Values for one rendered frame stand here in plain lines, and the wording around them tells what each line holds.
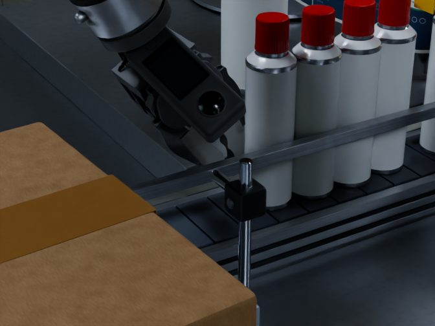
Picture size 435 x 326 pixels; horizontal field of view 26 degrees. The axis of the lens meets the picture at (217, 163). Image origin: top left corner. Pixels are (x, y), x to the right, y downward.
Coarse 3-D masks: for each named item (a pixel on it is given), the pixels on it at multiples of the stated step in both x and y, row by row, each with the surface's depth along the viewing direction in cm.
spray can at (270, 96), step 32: (256, 32) 92; (288, 32) 92; (256, 64) 92; (288, 64) 92; (256, 96) 93; (288, 96) 93; (256, 128) 95; (288, 128) 95; (288, 160) 97; (288, 192) 99
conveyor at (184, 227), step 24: (408, 144) 113; (408, 168) 107; (432, 168) 107; (336, 192) 102; (360, 192) 102; (168, 216) 98; (192, 216) 98; (216, 216) 98; (264, 216) 98; (288, 216) 98; (192, 240) 94; (216, 240) 94
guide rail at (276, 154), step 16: (400, 112) 101; (416, 112) 101; (432, 112) 103; (352, 128) 98; (368, 128) 98; (384, 128) 100; (288, 144) 94; (304, 144) 95; (320, 144) 96; (336, 144) 97; (224, 160) 91; (256, 160) 92; (272, 160) 93; (176, 176) 88; (192, 176) 89; (208, 176) 90; (144, 192) 87; (160, 192) 88
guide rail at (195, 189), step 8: (408, 128) 112; (416, 128) 113; (232, 176) 101; (208, 184) 100; (216, 184) 100; (176, 192) 98; (184, 192) 98; (192, 192) 99; (152, 200) 96; (160, 200) 97; (168, 200) 98
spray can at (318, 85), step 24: (312, 24) 93; (312, 48) 94; (336, 48) 95; (312, 72) 94; (336, 72) 95; (312, 96) 95; (336, 96) 96; (312, 120) 96; (336, 120) 98; (312, 168) 99; (312, 192) 100
